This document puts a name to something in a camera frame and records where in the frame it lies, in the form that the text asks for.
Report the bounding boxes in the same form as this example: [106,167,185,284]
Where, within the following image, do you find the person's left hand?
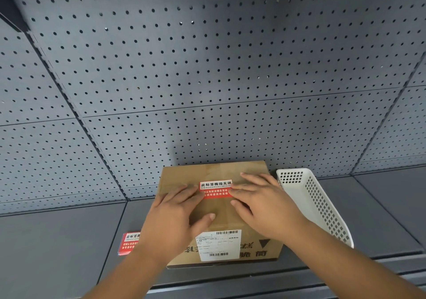
[139,184,216,266]

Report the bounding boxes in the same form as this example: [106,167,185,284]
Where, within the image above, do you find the person's right hand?
[229,171,308,241]

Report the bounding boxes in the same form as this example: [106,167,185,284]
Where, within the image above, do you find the red white seal sticker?
[199,179,233,200]

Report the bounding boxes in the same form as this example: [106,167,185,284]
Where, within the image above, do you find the brown cardboard box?
[156,161,284,270]

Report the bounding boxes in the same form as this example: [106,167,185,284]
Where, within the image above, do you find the person's right forearm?
[284,220,426,299]

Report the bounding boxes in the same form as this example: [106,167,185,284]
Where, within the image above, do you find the white shipping label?
[194,229,243,262]

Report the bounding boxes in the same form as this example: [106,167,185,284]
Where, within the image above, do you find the red sticker sheet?
[117,231,142,257]

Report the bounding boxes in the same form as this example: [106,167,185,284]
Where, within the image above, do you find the white perforated plastic basket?
[276,168,355,249]

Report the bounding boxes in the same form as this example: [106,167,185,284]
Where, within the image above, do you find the grey metal shelf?
[0,165,426,299]

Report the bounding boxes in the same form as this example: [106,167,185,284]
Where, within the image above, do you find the grey pegboard back panel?
[0,0,426,216]

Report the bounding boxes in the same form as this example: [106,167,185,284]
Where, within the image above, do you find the dark shelf bracket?
[0,0,31,32]

